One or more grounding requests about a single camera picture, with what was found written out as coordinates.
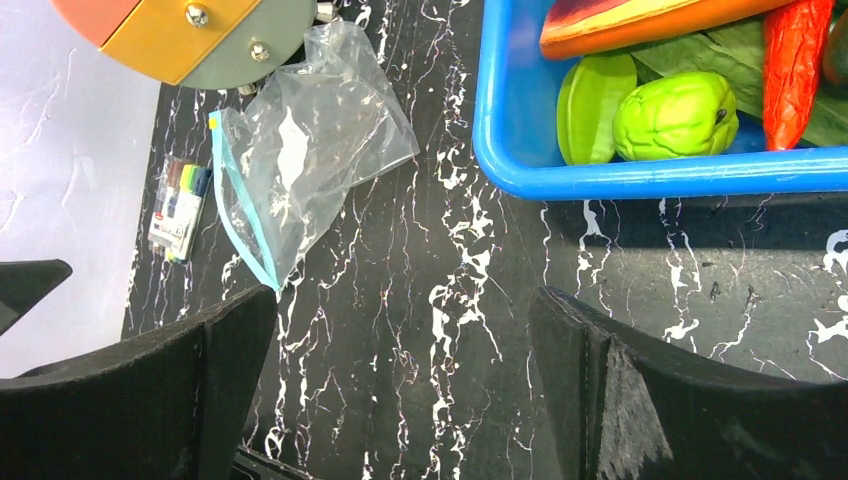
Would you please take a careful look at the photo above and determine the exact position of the green custard apple toy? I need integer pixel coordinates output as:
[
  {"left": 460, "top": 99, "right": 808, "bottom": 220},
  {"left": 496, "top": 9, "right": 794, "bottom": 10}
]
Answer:
[{"left": 612, "top": 71, "right": 740, "bottom": 161}]

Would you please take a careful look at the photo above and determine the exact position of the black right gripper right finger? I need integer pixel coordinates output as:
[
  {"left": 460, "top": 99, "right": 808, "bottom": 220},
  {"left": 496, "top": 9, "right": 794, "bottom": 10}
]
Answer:
[{"left": 528, "top": 287, "right": 847, "bottom": 479}]

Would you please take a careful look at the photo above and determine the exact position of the green leaf vegetable toy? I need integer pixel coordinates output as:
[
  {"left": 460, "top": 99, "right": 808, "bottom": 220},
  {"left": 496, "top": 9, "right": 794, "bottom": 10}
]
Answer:
[{"left": 628, "top": 17, "right": 847, "bottom": 147}]

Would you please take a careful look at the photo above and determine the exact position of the clear zip top bag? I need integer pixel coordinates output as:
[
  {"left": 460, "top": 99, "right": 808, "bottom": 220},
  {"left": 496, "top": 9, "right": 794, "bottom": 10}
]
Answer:
[{"left": 209, "top": 21, "right": 420, "bottom": 290}]

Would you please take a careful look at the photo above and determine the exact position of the red chili pepper toy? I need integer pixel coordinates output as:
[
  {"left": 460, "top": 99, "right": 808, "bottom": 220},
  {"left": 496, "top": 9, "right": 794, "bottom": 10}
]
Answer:
[{"left": 762, "top": 0, "right": 835, "bottom": 151}]

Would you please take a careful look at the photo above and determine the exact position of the blue plastic bin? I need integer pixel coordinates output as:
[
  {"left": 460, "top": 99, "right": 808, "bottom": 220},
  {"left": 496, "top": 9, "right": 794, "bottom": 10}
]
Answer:
[{"left": 473, "top": 1, "right": 847, "bottom": 201}]

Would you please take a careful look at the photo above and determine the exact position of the marker pen pack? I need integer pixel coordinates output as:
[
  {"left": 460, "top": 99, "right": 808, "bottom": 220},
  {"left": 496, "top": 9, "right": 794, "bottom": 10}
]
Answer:
[{"left": 147, "top": 156, "right": 212, "bottom": 264}]

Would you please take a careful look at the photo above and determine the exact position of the green watermelon slice toy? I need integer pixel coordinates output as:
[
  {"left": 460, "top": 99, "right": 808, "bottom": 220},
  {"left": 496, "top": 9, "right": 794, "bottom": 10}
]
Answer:
[{"left": 556, "top": 53, "right": 638, "bottom": 166}]

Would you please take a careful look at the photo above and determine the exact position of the round pastel drawer cabinet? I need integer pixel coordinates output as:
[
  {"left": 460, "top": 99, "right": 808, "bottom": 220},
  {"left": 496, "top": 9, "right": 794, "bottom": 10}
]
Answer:
[{"left": 53, "top": 0, "right": 318, "bottom": 90}]

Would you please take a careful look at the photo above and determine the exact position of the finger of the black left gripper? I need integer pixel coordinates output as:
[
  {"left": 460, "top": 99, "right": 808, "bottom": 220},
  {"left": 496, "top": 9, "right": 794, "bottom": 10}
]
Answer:
[{"left": 1, "top": 259, "right": 73, "bottom": 334}]

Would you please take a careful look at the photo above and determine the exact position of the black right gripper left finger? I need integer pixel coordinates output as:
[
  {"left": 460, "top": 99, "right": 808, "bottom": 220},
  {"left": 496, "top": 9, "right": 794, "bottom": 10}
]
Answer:
[{"left": 1, "top": 286, "right": 278, "bottom": 479}]

